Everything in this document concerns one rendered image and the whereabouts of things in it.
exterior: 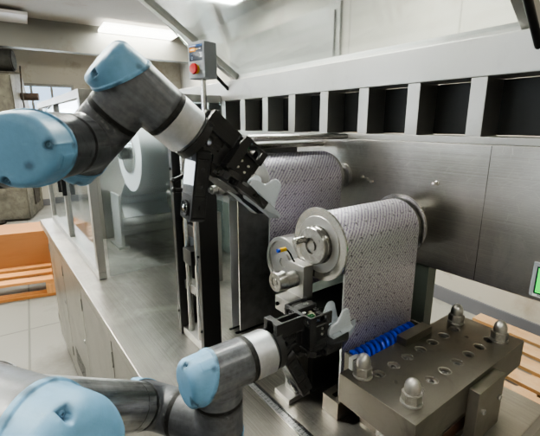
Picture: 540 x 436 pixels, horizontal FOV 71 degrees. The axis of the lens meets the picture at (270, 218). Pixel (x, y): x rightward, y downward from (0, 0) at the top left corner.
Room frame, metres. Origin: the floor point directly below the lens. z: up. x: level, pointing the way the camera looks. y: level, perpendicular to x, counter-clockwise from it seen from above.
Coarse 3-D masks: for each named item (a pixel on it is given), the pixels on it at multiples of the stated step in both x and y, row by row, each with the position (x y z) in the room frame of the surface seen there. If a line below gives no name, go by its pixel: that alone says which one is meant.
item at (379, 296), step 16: (400, 256) 0.78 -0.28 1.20; (352, 272) 0.69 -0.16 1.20; (368, 272) 0.72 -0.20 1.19; (384, 272) 0.75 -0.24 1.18; (400, 272) 0.79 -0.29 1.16; (352, 288) 0.69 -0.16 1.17; (368, 288) 0.72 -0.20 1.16; (384, 288) 0.75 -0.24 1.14; (400, 288) 0.79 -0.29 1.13; (352, 304) 0.69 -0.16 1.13; (368, 304) 0.72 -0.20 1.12; (384, 304) 0.76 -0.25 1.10; (400, 304) 0.79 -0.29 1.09; (368, 320) 0.73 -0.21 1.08; (384, 320) 0.76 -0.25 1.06; (400, 320) 0.79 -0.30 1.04; (352, 336) 0.70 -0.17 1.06; (368, 336) 0.73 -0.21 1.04
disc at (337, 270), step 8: (312, 208) 0.74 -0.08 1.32; (320, 208) 0.72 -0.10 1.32; (304, 216) 0.76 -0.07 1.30; (328, 216) 0.70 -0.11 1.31; (336, 224) 0.69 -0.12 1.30; (296, 232) 0.78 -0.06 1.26; (336, 232) 0.69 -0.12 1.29; (344, 240) 0.67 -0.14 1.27; (296, 248) 0.78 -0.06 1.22; (344, 248) 0.67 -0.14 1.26; (344, 256) 0.67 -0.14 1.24; (344, 264) 0.67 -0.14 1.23; (320, 272) 0.72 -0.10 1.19; (328, 272) 0.70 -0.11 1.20; (336, 272) 0.68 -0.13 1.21
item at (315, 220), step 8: (312, 216) 0.73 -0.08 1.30; (320, 216) 0.72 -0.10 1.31; (304, 224) 0.75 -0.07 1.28; (312, 224) 0.73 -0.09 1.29; (320, 224) 0.72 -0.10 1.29; (328, 224) 0.70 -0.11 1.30; (328, 232) 0.70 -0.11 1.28; (336, 240) 0.68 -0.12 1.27; (336, 248) 0.68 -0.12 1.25; (336, 256) 0.68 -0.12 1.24; (320, 264) 0.71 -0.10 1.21; (328, 264) 0.70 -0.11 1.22; (336, 264) 0.68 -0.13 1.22
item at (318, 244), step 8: (304, 232) 0.73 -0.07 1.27; (312, 232) 0.71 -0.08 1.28; (320, 232) 0.70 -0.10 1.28; (312, 240) 0.71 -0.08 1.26; (320, 240) 0.69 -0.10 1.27; (328, 240) 0.69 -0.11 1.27; (304, 248) 0.73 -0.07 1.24; (312, 248) 0.71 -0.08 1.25; (320, 248) 0.69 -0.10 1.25; (328, 248) 0.69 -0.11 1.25; (304, 256) 0.73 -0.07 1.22; (312, 256) 0.71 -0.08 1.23; (320, 256) 0.69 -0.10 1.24; (328, 256) 0.69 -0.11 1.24; (312, 264) 0.71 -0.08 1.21
